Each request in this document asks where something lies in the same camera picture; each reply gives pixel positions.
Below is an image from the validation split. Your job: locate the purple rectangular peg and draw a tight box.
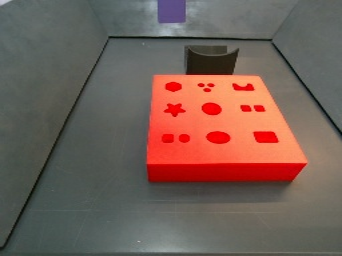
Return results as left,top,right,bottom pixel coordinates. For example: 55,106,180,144
158,0,186,23

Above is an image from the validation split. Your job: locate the red shape-sorting block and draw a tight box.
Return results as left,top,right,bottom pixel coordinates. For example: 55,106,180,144
147,75,307,182

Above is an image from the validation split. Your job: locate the black curved holder bracket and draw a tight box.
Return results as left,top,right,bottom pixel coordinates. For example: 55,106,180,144
184,45,239,75

